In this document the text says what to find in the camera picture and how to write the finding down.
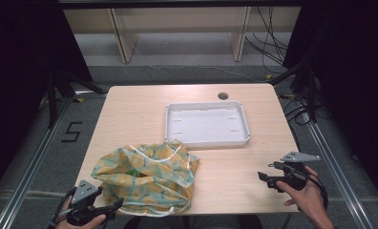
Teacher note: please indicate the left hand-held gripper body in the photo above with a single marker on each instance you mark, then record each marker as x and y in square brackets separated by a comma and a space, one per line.
[84, 191]

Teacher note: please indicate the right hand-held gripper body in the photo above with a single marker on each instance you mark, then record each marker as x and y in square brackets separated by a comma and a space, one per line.
[293, 176]

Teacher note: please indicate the lemon print cloth bag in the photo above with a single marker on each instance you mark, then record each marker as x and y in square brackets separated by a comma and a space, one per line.
[152, 187]

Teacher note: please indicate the person's right hand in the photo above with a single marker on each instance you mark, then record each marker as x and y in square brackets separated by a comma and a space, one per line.
[308, 197]

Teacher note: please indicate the person's left hand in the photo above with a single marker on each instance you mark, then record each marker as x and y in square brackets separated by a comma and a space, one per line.
[82, 226]

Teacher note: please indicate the green item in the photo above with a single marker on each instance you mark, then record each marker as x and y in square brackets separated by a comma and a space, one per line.
[134, 172]

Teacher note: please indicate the white plastic tray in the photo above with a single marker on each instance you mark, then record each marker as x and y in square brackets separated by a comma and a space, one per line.
[206, 125]

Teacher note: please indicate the black metal stand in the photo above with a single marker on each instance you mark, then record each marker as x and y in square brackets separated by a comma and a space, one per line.
[311, 95]
[52, 105]

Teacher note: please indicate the black curtain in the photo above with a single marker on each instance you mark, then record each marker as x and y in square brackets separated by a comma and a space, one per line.
[21, 79]
[352, 79]

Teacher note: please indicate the light wooden shelf unit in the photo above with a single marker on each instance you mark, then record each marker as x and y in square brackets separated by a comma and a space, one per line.
[123, 41]

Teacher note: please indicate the aluminium floor rail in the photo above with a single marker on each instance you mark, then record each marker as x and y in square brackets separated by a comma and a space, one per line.
[28, 178]
[336, 178]

